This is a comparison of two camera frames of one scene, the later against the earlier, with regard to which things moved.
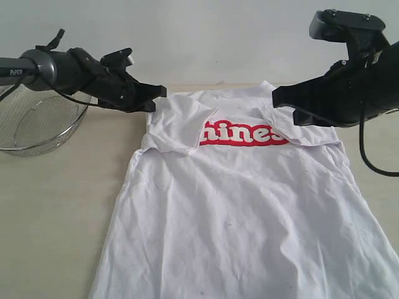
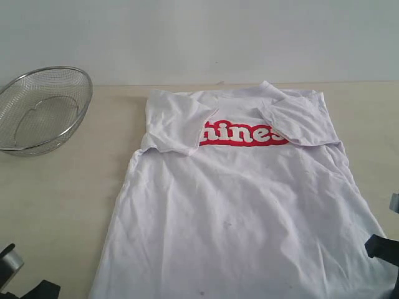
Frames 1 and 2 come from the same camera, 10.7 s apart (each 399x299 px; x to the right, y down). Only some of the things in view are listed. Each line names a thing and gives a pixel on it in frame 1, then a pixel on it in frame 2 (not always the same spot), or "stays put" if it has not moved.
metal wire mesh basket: (34, 122) stays put
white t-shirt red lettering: (228, 198) stays put
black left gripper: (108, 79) to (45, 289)
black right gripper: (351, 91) to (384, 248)
